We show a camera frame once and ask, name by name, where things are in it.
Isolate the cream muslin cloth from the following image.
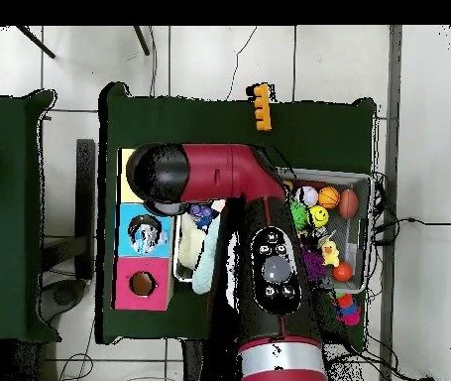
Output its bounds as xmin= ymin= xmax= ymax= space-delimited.
xmin=176 ymin=213 xmax=207 ymax=273

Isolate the grey floor strip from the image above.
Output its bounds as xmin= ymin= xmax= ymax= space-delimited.
xmin=387 ymin=26 xmax=404 ymax=267

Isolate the small orange basketball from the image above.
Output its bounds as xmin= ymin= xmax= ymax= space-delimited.
xmin=317 ymin=186 xmax=342 ymax=210

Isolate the clear mesh bin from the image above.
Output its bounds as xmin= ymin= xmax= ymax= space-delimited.
xmin=172 ymin=162 xmax=373 ymax=295

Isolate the purple spiky toy with eyes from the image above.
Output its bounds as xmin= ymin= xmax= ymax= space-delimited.
xmin=302 ymin=247 xmax=328 ymax=282

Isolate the yellow smiley ball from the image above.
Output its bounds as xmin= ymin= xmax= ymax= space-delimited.
xmin=307 ymin=205 xmax=330 ymax=228

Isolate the clear plastic packet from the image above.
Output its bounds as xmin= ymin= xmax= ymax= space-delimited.
xmin=131 ymin=220 xmax=170 ymax=255

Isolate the black tripod leg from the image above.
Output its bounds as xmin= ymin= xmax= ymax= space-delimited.
xmin=14 ymin=26 xmax=56 ymax=60
xmin=133 ymin=26 xmax=152 ymax=57

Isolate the white baseball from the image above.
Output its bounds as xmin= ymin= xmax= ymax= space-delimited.
xmin=295 ymin=186 xmax=320 ymax=208

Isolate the yellow duck toy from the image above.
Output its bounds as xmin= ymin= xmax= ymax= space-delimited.
xmin=317 ymin=237 xmax=342 ymax=270

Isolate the black floor cable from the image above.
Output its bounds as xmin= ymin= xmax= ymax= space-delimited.
xmin=371 ymin=213 xmax=451 ymax=235

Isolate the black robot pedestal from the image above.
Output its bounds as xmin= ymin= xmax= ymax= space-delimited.
xmin=180 ymin=339 xmax=210 ymax=381

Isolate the dark green tablecloth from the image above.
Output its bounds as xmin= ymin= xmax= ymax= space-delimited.
xmin=0 ymin=89 xmax=58 ymax=344
xmin=97 ymin=81 xmax=379 ymax=350

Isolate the orange plastic comb toy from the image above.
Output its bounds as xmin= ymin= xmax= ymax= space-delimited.
xmin=246 ymin=82 xmax=274 ymax=132

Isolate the wooden box with three holes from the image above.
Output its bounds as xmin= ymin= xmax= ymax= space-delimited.
xmin=112 ymin=147 xmax=180 ymax=313

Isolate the green spiky ball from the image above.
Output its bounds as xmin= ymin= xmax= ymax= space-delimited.
xmin=289 ymin=199 xmax=311 ymax=234

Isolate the mint green cloth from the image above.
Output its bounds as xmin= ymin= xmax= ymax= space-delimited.
xmin=191 ymin=225 xmax=225 ymax=297

